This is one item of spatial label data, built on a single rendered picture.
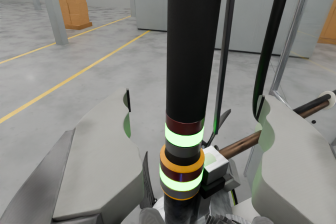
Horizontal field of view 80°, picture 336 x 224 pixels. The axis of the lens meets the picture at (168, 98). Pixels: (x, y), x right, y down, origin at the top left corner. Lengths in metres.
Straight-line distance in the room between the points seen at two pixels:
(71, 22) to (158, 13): 3.22
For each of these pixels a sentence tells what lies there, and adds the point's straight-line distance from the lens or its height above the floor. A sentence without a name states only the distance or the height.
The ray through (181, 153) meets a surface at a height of 1.60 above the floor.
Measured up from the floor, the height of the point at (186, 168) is 1.58.
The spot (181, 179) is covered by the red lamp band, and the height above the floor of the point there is 1.57.
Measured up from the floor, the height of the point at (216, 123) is 1.62.
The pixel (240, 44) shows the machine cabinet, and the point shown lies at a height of 0.21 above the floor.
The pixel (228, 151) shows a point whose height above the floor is 1.55.
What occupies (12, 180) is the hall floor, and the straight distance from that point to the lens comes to 2.60.
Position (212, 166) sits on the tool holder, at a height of 1.55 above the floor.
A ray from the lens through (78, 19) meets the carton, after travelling 8.49.
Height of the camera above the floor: 1.72
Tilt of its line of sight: 31 degrees down
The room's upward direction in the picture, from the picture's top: 1 degrees clockwise
